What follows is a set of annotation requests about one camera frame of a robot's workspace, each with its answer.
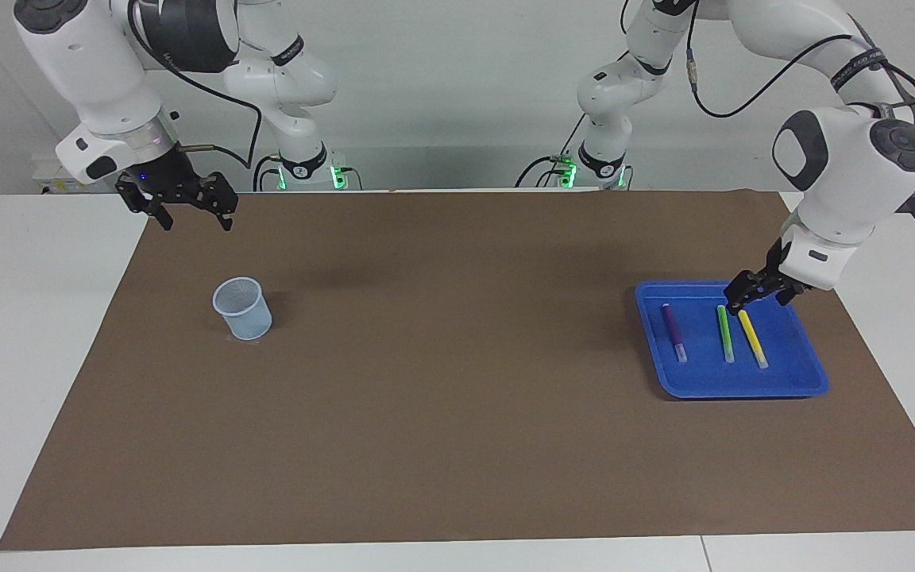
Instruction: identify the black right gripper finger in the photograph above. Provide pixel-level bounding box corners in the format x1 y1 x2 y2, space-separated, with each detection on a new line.
199 171 239 232
114 187 175 231

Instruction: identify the green marker pen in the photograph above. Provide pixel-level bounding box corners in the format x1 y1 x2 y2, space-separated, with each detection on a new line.
716 305 736 364

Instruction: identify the yellow marker pen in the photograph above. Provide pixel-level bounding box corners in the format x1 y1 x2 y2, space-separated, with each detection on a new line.
737 309 770 369

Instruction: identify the purple marker pen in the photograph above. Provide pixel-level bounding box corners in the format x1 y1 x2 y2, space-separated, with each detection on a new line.
660 303 689 364

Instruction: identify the blue plastic tray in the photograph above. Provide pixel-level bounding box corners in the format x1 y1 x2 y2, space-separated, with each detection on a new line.
634 280 830 400

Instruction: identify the translucent pale blue cup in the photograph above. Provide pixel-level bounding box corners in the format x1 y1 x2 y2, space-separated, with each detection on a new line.
212 276 273 342

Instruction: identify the brown table mat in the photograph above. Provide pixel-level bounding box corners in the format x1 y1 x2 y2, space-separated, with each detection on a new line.
0 189 915 551

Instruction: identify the black base cable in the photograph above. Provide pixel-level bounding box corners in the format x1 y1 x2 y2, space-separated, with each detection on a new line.
515 111 589 189
253 155 284 191

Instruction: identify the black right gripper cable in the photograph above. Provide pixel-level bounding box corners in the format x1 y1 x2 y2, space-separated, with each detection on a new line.
127 0 261 170

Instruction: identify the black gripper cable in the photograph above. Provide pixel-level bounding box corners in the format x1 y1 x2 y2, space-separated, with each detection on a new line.
620 0 915 120
127 0 261 170

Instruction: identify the white wall box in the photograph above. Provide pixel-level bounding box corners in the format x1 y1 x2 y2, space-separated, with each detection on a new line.
33 155 81 194

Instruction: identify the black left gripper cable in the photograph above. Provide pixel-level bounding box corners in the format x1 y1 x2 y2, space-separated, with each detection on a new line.
620 0 915 120

